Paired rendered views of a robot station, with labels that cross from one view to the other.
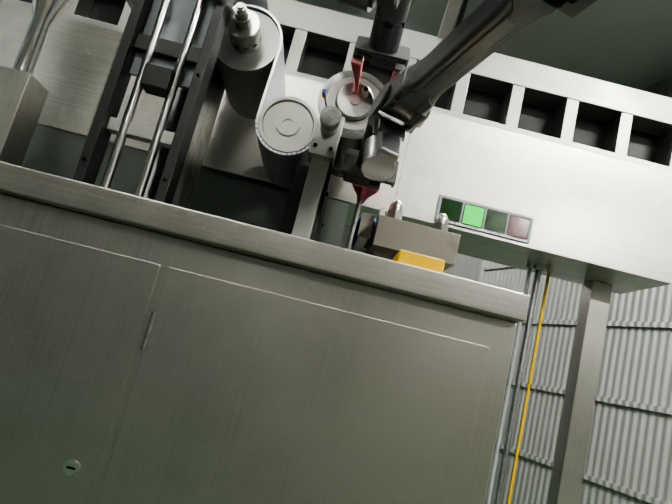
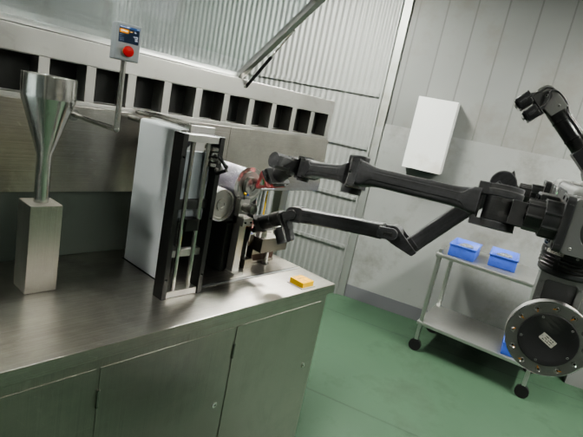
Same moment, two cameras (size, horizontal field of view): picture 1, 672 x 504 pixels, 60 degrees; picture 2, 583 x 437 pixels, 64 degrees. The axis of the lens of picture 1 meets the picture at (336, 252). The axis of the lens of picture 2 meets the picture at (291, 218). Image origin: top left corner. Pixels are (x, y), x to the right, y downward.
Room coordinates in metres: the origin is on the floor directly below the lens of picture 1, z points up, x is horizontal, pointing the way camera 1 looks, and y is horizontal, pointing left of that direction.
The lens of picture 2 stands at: (-0.19, 1.30, 1.57)
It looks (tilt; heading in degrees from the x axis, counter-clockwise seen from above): 13 degrees down; 310
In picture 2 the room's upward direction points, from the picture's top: 11 degrees clockwise
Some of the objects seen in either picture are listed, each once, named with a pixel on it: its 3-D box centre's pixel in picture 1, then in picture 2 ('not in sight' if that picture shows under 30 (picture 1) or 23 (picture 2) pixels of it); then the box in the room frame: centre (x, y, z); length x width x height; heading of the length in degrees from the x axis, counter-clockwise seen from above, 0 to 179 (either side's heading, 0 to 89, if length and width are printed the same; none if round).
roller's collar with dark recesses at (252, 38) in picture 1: (244, 31); not in sight; (1.08, 0.29, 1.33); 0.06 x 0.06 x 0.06; 1
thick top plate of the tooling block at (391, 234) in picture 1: (399, 257); (243, 230); (1.27, -0.14, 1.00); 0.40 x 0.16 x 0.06; 1
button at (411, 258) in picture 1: (416, 265); (301, 281); (0.88, -0.13, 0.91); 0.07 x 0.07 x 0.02; 1
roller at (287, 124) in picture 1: (289, 146); (201, 196); (1.23, 0.16, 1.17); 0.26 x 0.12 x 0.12; 1
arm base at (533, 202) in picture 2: not in sight; (545, 218); (0.04, 0.17, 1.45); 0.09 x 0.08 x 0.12; 108
